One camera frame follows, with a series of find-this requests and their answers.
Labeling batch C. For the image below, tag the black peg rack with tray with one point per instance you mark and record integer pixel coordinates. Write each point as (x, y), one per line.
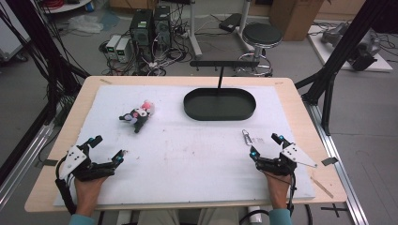
(219, 106)

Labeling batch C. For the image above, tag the black metal frame stand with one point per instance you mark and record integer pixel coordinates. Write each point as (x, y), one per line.
(47, 47)
(341, 50)

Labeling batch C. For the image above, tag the silver metal key clip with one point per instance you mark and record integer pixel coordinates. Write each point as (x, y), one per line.
(247, 138)

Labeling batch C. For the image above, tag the white floor board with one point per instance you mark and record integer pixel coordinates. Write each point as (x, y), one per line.
(325, 51)

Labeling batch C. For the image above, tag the flat black case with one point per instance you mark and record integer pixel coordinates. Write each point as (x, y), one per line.
(230, 22)

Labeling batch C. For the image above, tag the long beige tape strip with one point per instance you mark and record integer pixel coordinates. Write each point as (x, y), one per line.
(322, 187)

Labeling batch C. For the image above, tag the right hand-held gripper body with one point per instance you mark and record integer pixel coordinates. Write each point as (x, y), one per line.
(295, 154)

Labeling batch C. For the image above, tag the grey machine part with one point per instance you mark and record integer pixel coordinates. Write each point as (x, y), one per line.
(364, 51)

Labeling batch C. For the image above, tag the black round stool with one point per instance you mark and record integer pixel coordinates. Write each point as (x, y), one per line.
(262, 34)

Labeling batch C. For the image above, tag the aluminium rail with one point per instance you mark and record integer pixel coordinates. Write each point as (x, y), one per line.
(22, 168)
(341, 175)

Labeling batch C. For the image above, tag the clear plastic bag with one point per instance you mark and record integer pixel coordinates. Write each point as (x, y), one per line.
(85, 24)

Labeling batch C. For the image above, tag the person's right hand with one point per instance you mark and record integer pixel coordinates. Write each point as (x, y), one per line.
(279, 190)

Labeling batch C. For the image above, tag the brown cardboard box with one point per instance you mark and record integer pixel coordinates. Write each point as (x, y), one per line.
(294, 17)

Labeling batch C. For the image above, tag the black computer tower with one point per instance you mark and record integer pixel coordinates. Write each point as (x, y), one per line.
(141, 33)
(162, 26)

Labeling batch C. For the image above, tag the person's left hand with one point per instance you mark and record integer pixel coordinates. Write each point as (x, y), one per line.
(86, 195)

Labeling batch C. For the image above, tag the white desk leg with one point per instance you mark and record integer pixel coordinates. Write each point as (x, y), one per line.
(244, 28)
(194, 34)

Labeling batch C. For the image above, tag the white bench power supply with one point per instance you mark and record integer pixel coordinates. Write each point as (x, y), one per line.
(123, 50)
(112, 45)

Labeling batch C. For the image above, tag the black tape piece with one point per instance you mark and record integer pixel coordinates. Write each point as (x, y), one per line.
(50, 162)
(329, 161)

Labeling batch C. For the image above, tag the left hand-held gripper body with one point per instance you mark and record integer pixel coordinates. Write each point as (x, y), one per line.
(73, 157)

